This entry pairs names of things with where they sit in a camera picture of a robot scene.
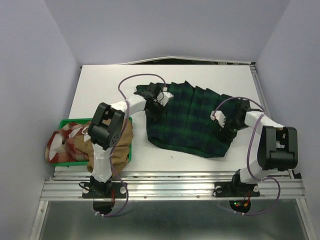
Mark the dark green plaid skirt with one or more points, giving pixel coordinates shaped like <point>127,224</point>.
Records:
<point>186,125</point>

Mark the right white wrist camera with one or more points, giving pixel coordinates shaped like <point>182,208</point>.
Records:
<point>219,117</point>

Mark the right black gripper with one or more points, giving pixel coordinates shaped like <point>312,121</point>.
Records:
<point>223,131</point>

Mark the red white plaid skirt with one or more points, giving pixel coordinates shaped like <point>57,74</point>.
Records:
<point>61,148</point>

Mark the tan brown skirt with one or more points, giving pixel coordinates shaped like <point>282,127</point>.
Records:
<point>120,156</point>

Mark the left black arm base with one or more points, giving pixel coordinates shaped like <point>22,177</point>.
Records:
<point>114,190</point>

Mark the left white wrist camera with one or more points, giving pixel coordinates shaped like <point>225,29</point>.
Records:
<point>164,96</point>

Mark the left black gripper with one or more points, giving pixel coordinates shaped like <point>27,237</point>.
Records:
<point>157,115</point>

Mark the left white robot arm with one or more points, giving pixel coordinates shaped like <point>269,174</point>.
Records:
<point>107,124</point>

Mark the aluminium frame rail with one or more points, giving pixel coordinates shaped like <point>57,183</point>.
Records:
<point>156,174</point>

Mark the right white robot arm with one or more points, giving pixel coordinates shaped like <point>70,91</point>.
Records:
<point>272,147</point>

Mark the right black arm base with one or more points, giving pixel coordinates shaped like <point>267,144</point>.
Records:
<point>226,189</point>

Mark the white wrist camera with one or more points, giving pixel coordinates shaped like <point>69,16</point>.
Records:
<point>219,117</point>
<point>164,96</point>

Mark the green plastic tray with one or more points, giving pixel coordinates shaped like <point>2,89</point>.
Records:
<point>67,146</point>

